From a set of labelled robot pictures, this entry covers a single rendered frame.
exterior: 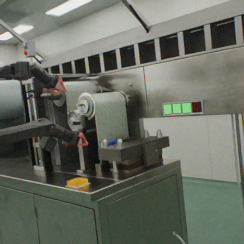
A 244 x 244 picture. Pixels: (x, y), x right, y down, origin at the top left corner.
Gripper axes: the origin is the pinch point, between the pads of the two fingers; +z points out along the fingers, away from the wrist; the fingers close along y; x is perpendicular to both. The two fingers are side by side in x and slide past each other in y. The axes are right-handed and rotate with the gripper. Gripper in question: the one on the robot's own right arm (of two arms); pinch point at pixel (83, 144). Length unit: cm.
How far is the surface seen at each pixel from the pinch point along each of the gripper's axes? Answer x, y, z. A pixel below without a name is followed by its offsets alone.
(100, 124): 13.6, 0.6, 6.9
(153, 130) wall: 116, -174, 253
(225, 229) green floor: -12, -8, 187
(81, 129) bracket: 8.5, -6.7, 1.7
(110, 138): 9.4, 0.6, 16.8
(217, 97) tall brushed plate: 35, 54, 28
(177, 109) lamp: 31, 31, 30
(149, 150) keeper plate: 6.3, 22.2, 25.4
